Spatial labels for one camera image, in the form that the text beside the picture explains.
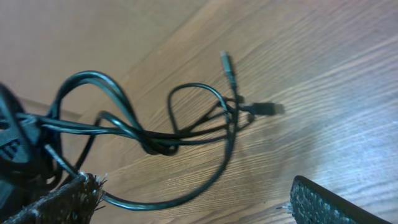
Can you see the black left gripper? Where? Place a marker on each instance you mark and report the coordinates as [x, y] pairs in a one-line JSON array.
[[28, 178]]

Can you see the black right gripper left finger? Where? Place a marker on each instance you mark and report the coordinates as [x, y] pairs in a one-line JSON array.
[[74, 202]]

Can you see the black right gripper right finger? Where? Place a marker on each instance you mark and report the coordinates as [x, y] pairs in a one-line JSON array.
[[312, 203]]

